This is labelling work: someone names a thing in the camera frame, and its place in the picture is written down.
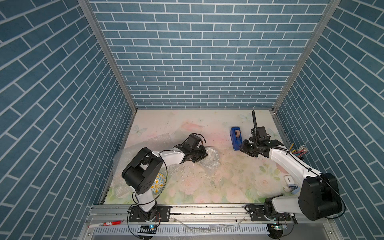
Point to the red white marker pen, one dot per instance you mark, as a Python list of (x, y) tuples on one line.
[(106, 224)]

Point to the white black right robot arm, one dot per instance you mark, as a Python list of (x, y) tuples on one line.
[(319, 195)]

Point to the aluminium corner frame post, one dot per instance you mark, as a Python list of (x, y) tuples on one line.
[(92, 20), (318, 30)]

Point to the bundle of coloured pencils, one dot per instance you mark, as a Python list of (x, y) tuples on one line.
[(299, 148)]

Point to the blue tape dispenser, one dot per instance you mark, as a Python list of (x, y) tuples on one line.
[(235, 143)]

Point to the aluminium corner frame post left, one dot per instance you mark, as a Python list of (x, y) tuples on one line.
[(92, 20)]

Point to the white small box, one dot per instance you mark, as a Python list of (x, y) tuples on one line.
[(289, 180)]

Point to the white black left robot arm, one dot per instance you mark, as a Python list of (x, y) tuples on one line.
[(141, 173)]

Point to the aluminium corner frame post right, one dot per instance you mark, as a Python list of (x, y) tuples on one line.
[(318, 30)]

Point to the blue white stapler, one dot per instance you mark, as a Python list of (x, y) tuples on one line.
[(294, 189)]

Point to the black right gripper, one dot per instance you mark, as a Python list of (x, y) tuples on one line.
[(243, 148)]

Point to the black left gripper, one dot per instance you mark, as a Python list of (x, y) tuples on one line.
[(203, 154)]

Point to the clear bubble wrap sheet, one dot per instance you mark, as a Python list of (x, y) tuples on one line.
[(187, 183)]

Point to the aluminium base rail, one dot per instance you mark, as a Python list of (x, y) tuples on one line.
[(186, 214)]

